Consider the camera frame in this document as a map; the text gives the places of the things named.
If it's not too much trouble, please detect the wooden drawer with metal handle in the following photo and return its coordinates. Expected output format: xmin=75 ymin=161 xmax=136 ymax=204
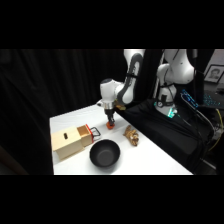
xmin=76 ymin=123 xmax=102 ymax=148

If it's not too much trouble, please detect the black bowl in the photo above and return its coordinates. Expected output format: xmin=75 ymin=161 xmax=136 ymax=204
xmin=88 ymin=139 xmax=121 ymax=169

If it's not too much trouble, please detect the black cloth covered stand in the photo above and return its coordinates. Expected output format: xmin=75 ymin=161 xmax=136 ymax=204
xmin=116 ymin=98 xmax=215 ymax=175

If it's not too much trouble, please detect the light wooden box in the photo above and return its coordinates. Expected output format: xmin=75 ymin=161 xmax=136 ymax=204
xmin=50 ymin=128 xmax=85 ymax=162

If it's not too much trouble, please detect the framed portrait picture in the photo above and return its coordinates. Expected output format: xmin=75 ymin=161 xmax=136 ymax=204
xmin=203 ymin=64 xmax=224 ymax=84

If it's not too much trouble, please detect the yellow cable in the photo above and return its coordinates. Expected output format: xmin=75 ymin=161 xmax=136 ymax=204
xmin=210 ymin=107 xmax=224 ymax=152

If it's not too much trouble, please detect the brown plush toy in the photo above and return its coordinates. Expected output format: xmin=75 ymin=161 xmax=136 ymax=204
xmin=122 ymin=124 xmax=141 ymax=147

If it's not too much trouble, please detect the green base light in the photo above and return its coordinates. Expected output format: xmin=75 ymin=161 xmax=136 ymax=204
xmin=166 ymin=107 xmax=178 ymax=120

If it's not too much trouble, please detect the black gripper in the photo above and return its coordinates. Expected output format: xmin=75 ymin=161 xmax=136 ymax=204
xmin=106 ymin=108 xmax=117 ymax=127

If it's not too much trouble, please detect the black curtain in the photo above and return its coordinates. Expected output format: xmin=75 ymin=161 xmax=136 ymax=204
xmin=0 ymin=49 xmax=164 ymax=176

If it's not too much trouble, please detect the blue lit device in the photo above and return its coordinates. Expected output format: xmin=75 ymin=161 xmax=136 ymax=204
xmin=180 ymin=88 xmax=200 ymax=110

